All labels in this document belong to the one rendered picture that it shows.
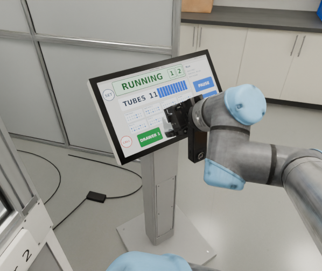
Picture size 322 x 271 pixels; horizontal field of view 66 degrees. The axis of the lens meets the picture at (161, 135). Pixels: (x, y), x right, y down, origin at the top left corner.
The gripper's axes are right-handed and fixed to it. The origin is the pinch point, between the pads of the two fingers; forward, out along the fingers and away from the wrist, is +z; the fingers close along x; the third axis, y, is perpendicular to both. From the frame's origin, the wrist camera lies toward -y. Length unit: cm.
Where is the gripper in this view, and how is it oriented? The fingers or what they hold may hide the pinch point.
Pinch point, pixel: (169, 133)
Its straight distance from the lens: 76.2
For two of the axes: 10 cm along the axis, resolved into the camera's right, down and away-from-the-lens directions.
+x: -8.4, 3.4, -4.2
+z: -4.1, 0.9, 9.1
